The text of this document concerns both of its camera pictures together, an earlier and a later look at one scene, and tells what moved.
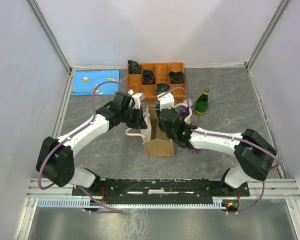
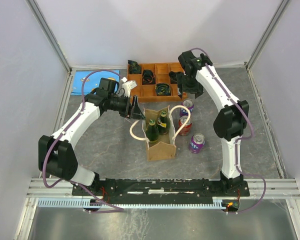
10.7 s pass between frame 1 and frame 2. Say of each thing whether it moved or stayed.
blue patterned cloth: stayed
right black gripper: moved
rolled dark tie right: stayed
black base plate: stayed
